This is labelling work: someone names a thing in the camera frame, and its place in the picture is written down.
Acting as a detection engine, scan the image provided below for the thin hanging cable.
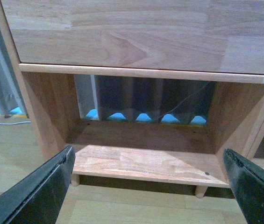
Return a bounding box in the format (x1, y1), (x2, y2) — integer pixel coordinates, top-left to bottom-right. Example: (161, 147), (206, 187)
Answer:
(152, 81), (213, 122)

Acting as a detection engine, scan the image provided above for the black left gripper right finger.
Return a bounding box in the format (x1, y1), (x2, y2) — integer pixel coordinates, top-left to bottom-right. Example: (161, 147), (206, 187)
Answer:
(223, 148), (264, 224)

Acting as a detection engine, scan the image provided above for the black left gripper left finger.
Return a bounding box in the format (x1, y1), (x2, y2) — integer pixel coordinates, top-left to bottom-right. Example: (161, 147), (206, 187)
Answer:
(0, 146), (75, 224)

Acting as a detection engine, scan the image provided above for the lower wooden drawer front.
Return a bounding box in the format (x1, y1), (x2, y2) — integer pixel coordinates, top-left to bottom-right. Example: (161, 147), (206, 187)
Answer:
(2, 0), (264, 74)

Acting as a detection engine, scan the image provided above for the white floor cable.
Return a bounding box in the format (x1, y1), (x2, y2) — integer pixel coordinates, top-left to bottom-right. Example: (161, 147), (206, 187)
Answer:
(0, 120), (31, 127)

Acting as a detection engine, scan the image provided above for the wooden shelf cabinet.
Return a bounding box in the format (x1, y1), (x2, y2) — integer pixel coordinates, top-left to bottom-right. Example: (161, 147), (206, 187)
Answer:
(0, 0), (264, 198)

